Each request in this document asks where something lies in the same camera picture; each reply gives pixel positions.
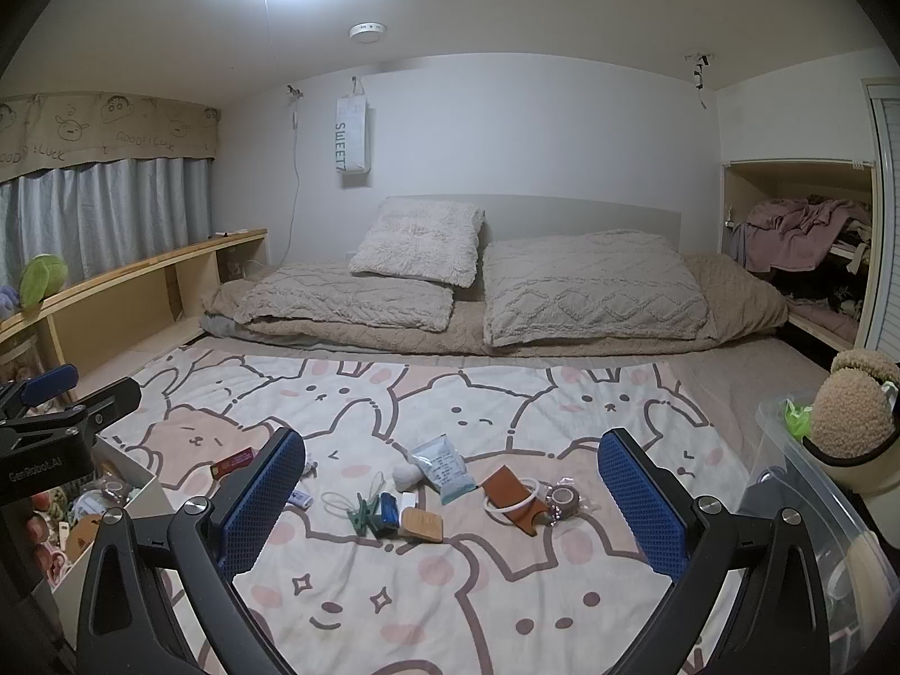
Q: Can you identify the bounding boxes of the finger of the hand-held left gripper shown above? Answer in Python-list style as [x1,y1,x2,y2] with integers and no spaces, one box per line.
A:
[0,364,80,423]
[65,376,143,431]

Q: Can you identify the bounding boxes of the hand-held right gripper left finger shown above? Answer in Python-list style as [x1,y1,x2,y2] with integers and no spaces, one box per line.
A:
[76,427,307,675]

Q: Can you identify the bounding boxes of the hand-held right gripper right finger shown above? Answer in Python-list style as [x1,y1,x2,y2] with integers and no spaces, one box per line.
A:
[597,427,832,675]

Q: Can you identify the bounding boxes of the clear tape roll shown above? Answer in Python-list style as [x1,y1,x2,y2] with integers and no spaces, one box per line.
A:
[544,481,583,523]

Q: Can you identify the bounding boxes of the white storage box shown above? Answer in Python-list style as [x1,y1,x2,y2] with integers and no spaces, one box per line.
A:
[28,432,177,655]

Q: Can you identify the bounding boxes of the red packet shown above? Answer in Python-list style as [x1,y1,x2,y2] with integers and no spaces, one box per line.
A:
[211,448,255,479]

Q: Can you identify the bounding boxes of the white elastic loop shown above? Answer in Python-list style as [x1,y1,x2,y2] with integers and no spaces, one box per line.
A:
[322,474,384,521]

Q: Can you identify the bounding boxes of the green clothespin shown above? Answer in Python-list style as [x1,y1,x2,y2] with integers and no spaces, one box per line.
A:
[344,492,384,532]

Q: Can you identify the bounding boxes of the green plush toy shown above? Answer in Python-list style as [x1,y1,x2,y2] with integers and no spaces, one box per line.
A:
[19,253,69,309]

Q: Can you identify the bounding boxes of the long wooden shelf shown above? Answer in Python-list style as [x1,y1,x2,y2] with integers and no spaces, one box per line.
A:
[0,228,269,402]

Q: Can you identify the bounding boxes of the brown leather pouch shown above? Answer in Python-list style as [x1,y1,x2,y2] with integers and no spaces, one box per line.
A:
[479,467,551,528]

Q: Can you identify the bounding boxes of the grey folded blanket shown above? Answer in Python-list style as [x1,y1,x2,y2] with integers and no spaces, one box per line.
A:
[199,313,311,349]

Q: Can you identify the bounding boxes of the beige mattress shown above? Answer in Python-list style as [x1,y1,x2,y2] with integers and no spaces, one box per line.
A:
[70,334,838,675]

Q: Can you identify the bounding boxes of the square wooden coaster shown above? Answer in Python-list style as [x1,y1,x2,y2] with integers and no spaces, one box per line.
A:
[397,510,446,544]

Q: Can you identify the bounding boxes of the clear plastic bin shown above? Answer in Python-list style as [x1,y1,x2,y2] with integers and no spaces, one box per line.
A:
[738,394,900,675]

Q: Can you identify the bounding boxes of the green plastic bag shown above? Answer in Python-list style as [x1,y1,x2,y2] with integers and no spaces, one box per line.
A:
[782,399,815,440]

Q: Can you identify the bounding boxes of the blue and white pouch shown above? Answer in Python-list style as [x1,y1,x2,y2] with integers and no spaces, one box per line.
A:
[408,432,475,506]

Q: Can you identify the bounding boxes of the bunny printed blanket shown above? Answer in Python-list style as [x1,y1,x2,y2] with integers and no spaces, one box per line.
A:
[91,348,831,675]

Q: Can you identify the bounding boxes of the blue-grey curtain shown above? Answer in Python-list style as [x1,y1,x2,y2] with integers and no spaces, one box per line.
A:
[0,155,215,289]

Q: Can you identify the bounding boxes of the small knitted beige pillow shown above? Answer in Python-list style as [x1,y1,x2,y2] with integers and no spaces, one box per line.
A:
[233,262,457,333]

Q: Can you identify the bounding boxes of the large knitted beige pillow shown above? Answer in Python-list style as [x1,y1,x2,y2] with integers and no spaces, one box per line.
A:
[481,228,710,349]

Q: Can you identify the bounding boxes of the brown fleece slipper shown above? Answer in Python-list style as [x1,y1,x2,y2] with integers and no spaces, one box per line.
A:
[808,369,890,460]
[833,350,900,395]

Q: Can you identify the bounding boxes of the beige quilt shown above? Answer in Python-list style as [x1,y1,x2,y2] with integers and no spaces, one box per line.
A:
[200,253,790,358]

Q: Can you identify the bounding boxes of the wooden closet shelf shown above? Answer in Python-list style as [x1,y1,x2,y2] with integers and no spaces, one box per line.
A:
[786,295,862,353]

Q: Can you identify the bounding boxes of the beige printed valance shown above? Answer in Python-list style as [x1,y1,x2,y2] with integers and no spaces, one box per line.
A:
[0,90,221,184]

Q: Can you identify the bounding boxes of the dark clothing pile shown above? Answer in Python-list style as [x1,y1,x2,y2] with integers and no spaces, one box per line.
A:
[769,253,869,317]

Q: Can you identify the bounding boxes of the grey headboard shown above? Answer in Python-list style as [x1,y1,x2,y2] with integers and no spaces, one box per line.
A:
[383,193,682,254]

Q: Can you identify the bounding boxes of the fluffy cream pillow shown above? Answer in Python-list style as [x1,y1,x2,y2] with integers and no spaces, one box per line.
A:
[348,197,488,289]

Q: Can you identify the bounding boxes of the pink clothing pile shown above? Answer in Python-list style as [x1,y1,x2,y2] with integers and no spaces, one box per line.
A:
[745,195,873,274]

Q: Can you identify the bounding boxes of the white hanging bag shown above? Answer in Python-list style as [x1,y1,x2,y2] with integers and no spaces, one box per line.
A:
[332,76,372,176]

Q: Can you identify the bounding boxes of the white slatted closet door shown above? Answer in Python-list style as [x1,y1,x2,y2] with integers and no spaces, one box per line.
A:
[858,77,900,367]

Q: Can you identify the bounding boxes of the white ring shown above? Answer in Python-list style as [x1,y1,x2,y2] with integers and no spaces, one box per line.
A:
[484,479,544,525]

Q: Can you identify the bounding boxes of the white wall cable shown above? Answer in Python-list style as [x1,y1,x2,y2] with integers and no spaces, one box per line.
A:
[285,84,306,269]

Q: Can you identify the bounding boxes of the ceiling hook with black cable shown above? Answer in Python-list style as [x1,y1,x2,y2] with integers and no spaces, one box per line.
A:
[685,51,714,110]

